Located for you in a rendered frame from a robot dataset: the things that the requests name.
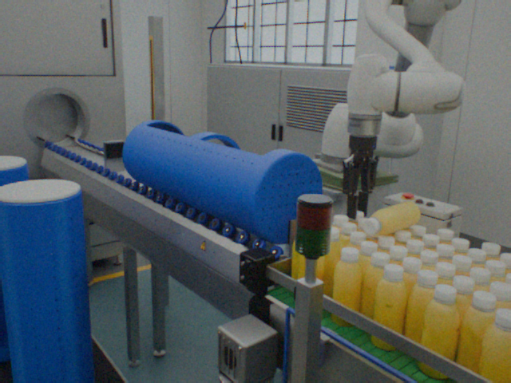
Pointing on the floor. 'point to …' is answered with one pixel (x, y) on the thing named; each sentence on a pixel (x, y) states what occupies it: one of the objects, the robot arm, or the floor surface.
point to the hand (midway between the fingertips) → (357, 205)
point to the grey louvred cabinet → (304, 118)
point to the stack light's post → (307, 331)
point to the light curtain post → (156, 44)
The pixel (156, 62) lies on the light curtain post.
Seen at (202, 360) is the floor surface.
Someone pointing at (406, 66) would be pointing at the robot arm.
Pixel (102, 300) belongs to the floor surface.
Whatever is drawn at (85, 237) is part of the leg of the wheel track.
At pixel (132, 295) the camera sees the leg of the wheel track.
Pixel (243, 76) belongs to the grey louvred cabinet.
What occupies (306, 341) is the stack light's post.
